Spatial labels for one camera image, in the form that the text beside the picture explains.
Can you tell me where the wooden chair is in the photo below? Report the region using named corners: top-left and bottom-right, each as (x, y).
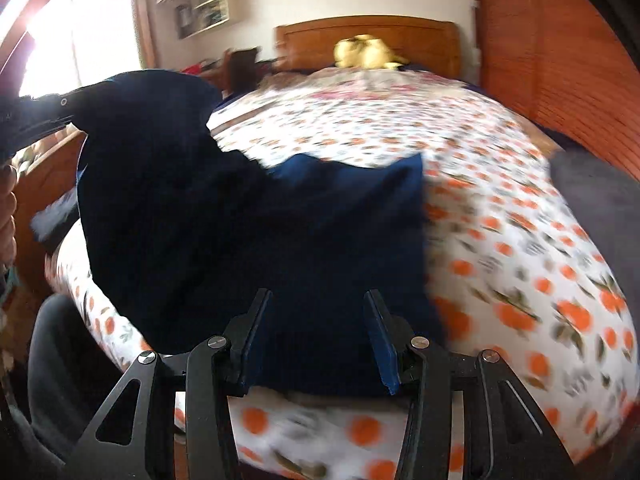
top-left (225, 47), bottom-right (262, 96)

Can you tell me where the floral blanket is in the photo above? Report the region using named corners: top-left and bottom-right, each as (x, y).
top-left (260, 66), bottom-right (481, 102)

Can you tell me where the dark grey cloth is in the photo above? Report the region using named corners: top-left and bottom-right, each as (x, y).
top-left (550, 150), bottom-right (640, 286)

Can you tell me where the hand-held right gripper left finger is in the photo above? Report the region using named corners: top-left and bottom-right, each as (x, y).
top-left (65, 287), bottom-right (275, 480)

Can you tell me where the wooden desk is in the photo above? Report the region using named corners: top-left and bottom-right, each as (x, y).
top-left (14, 130), bottom-right (87, 288)

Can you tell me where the orange print bed sheet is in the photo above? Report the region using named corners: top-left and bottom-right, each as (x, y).
top-left (47, 70), bottom-right (640, 480)

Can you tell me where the blue jacket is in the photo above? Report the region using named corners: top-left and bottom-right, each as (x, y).
top-left (30, 70), bottom-right (446, 396)

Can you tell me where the wooden headboard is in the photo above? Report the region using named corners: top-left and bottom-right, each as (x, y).
top-left (274, 16), bottom-right (462, 83)

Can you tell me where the yellow plush toy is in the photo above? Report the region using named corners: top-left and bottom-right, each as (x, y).
top-left (334, 35), bottom-right (408, 71)

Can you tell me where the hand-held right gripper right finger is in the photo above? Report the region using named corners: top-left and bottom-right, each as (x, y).
top-left (364, 288), bottom-right (576, 480)

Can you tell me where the wooden wardrobe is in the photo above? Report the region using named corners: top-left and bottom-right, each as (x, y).
top-left (467, 0), bottom-right (640, 181)

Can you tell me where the person's left hand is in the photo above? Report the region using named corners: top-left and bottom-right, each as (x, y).
top-left (0, 162), bottom-right (19, 267)

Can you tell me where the window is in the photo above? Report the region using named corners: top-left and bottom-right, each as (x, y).
top-left (15, 0), bottom-right (146, 96)

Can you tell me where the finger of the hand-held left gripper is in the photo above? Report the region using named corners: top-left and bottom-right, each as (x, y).
top-left (0, 91), bottom-right (77, 155)

